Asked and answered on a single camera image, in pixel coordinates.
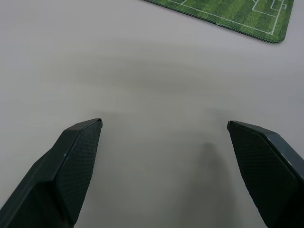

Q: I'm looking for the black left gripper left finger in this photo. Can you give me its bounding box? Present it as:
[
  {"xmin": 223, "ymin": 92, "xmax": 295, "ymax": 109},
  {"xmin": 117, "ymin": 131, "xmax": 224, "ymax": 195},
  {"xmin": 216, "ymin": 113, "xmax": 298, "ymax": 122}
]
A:
[{"xmin": 0, "ymin": 118, "xmax": 103, "ymax": 228}]

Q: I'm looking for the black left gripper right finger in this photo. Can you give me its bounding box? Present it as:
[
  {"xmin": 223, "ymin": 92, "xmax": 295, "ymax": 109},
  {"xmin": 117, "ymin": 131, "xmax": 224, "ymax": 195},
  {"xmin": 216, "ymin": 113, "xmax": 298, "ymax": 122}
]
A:
[{"xmin": 227, "ymin": 120, "xmax": 304, "ymax": 228}]

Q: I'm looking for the green soccer field mat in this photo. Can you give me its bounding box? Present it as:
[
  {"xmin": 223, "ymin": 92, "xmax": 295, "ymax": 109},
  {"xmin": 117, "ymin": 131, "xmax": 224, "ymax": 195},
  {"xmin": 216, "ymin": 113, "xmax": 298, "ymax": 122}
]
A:
[{"xmin": 142, "ymin": 0, "xmax": 295, "ymax": 45}]

